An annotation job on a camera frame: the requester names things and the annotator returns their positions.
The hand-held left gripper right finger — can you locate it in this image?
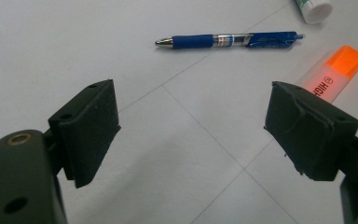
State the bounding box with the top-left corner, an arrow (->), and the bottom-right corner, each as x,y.
264,81 -> 358,182

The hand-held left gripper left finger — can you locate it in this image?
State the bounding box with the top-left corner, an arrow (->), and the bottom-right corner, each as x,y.
48,78 -> 121,189

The orange highlighter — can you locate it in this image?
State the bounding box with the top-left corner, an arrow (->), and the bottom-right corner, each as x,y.
295,45 -> 358,105

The blue ballpoint pen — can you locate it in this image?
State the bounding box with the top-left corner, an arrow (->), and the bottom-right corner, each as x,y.
154,31 -> 306,50

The green white glue stick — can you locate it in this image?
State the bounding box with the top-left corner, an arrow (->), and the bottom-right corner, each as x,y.
293,0 -> 335,25

